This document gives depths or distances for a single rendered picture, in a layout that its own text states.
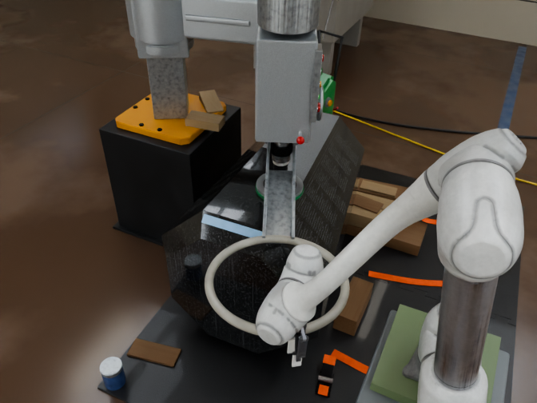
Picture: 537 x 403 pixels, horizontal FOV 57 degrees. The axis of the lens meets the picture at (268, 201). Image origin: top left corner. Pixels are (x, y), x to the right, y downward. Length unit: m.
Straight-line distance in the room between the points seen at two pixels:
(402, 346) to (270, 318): 0.61
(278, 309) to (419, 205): 0.41
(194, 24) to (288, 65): 0.88
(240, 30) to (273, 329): 1.70
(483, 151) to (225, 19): 1.77
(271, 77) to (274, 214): 0.52
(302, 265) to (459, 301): 0.43
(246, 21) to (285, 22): 0.78
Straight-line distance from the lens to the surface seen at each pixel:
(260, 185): 2.21
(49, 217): 3.61
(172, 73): 2.78
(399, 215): 1.14
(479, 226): 0.87
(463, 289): 1.03
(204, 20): 2.58
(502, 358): 1.84
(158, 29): 2.61
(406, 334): 1.72
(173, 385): 2.55
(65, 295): 3.05
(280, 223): 1.93
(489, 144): 1.03
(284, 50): 1.82
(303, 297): 1.19
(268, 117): 1.93
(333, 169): 2.55
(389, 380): 1.62
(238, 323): 1.54
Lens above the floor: 2.17
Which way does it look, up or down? 38 degrees down
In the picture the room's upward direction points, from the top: 2 degrees clockwise
